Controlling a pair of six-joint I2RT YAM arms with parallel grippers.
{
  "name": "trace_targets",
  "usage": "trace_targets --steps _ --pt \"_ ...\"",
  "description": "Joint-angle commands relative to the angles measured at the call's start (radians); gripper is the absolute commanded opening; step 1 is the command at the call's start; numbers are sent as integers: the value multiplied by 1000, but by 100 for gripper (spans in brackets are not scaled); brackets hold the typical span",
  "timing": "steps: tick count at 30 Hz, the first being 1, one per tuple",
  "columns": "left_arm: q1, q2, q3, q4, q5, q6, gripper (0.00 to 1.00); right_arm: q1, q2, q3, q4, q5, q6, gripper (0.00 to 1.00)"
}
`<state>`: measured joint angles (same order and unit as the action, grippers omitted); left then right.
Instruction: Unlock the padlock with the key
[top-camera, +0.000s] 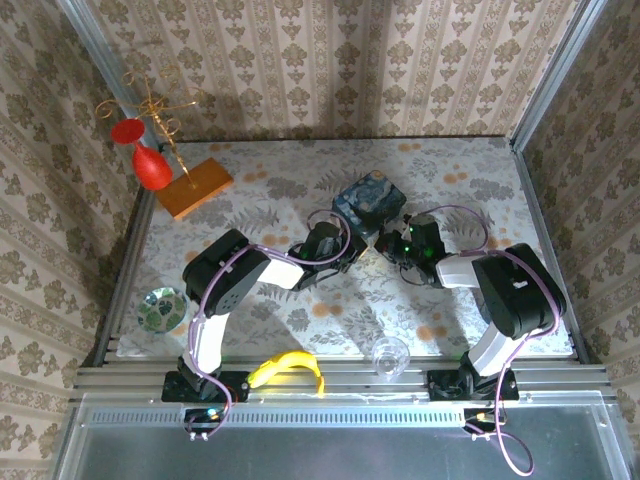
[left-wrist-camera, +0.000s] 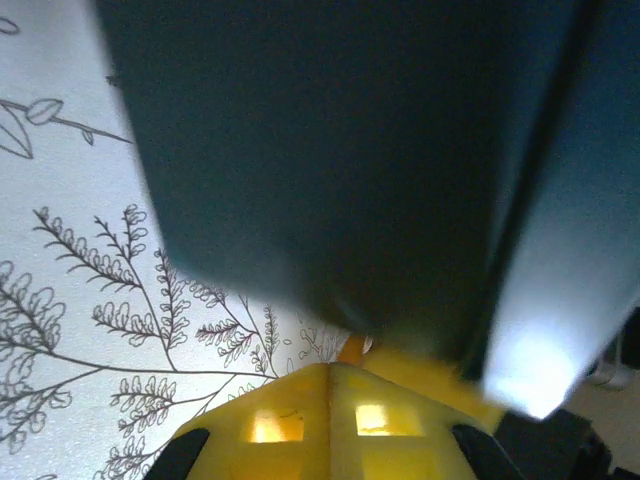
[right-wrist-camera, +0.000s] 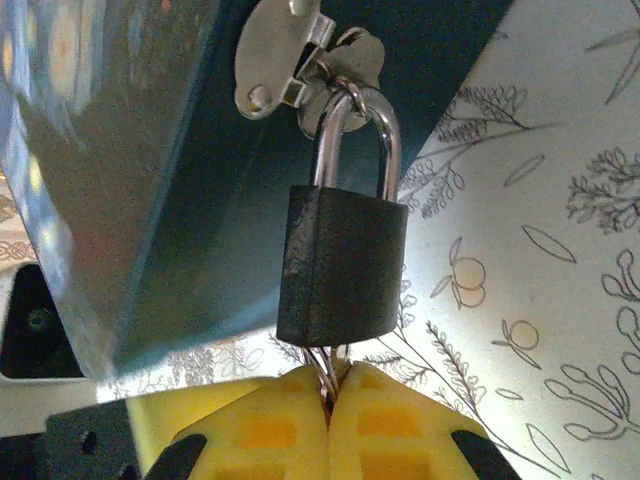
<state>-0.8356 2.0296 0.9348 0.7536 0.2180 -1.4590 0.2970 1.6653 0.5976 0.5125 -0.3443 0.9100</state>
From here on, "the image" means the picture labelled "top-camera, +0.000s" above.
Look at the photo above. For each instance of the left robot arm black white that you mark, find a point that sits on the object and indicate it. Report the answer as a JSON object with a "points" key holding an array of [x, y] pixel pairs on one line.
{"points": [[225, 280]]}

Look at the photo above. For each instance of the aluminium side rail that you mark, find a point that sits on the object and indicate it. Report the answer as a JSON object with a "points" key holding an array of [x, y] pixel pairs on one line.
{"points": [[125, 270], [542, 225]]}

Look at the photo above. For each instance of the green leaf pattern bowl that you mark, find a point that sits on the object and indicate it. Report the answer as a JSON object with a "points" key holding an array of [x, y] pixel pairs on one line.
{"points": [[162, 310]]}

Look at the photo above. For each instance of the starry night tin box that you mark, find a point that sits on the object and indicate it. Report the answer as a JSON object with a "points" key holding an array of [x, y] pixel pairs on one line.
{"points": [[370, 200]]}

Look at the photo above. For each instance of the floral fern tablecloth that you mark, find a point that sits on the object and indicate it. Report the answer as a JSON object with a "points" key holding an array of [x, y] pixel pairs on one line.
{"points": [[350, 310]]}

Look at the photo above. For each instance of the aluminium front rail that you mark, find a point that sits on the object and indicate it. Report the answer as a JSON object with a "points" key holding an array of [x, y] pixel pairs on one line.
{"points": [[350, 385]]}

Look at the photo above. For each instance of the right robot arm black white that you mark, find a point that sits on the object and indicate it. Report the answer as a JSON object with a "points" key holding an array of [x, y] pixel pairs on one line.
{"points": [[520, 295]]}

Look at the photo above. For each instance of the clear drinking glass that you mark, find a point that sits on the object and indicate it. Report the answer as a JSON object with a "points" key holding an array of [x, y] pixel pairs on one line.
{"points": [[390, 360]]}

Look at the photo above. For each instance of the aluminium frame post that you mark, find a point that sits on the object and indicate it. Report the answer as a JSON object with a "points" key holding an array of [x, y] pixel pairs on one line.
{"points": [[102, 50], [553, 75]]}

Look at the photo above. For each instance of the red wine glass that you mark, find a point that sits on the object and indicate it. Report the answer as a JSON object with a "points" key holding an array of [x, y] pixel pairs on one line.
{"points": [[150, 167]]}

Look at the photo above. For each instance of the perforated metal tray panel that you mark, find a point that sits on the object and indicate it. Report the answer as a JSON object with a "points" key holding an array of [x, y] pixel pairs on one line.
{"points": [[325, 450]]}

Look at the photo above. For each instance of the yellow banana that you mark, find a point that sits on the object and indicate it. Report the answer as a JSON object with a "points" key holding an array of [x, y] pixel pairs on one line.
{"points": [[290, 359]]}

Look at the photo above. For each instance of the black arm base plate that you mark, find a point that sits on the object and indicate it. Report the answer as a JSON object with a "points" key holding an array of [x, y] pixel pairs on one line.
{"points": [[237, 387], [440, 387]]}

